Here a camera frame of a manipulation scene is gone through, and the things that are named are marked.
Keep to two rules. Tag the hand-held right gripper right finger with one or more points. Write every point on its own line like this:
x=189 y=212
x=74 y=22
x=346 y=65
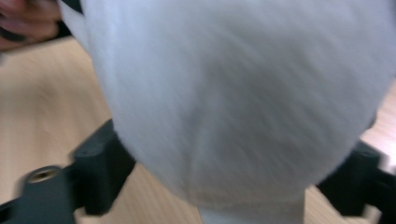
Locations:
x=355 y=180

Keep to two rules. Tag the black and white panda plush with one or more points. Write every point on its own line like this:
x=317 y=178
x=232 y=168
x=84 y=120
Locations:
x=233 y=93

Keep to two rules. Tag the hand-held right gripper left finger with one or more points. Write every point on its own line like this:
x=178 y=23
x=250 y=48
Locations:
x=99 y=168

